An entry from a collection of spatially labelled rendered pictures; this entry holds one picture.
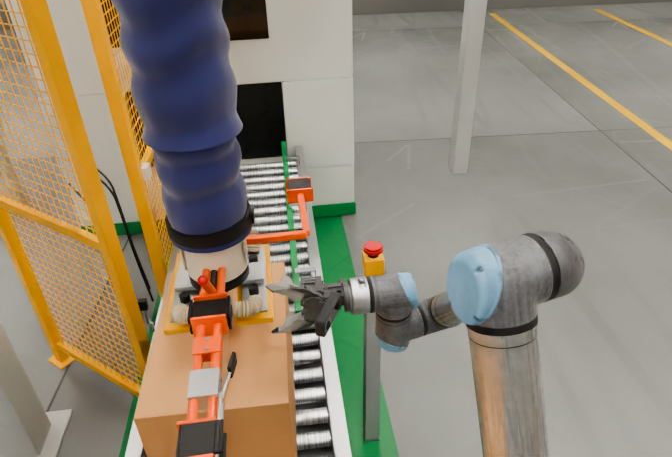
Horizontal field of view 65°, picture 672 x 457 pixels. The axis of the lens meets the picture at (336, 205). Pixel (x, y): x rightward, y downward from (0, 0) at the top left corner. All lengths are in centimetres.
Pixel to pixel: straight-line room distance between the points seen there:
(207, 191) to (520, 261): 76
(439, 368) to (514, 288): 199
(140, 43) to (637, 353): 275
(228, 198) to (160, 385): 57
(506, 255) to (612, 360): 228
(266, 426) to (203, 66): 95
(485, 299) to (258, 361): 89
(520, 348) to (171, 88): 84
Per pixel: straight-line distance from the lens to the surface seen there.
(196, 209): 134
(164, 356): 167
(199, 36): 117
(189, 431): 111
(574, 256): 94
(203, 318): 129
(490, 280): 84
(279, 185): 320
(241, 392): 153
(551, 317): 323
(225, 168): 130
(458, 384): 278
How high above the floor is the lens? 212
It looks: 32 degrees down
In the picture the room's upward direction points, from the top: 2 degrees counter-clockwise
